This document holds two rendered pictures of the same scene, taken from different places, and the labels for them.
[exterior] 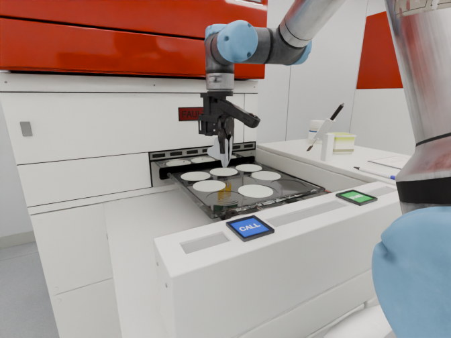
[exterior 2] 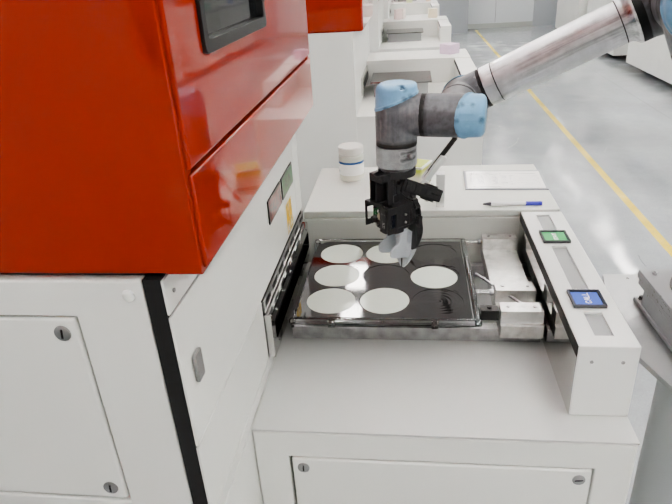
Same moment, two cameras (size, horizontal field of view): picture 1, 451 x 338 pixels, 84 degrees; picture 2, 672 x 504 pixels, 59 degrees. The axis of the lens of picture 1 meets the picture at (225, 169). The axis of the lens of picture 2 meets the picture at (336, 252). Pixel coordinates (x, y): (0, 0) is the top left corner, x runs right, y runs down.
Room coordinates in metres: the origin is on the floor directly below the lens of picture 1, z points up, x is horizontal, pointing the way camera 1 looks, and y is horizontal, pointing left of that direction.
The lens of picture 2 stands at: (0.18, 0.94, 1.52)
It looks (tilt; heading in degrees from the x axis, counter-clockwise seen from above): 26 degrees down; 306
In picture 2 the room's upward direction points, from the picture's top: 4 degrees counter-clockwise
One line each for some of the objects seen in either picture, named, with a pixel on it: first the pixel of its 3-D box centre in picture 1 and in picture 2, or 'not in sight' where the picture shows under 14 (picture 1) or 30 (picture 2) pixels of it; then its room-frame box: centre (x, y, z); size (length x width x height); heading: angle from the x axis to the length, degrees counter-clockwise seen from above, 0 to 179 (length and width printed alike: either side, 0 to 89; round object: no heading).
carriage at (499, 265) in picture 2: not in sight; (507, 285); (0.54, -0.18, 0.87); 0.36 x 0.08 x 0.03; 118
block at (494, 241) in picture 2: not in sight; (498, 241); (0.61, -0.33, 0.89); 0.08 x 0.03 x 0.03; 28
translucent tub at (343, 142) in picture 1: (339, 143); (414, 174); (0.89, -0.41, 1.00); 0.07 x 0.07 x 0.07; 5
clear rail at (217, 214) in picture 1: (274, 201); (470, 277); (0.60, -0.13, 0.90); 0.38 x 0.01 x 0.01; 118
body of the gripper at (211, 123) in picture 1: (217, 114); (393, 198); (0.70, 0.02, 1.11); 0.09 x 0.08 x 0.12; 69
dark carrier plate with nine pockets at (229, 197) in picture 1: (239, 180); (385, 276); (0.76, -0.04, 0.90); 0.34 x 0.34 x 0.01; 28
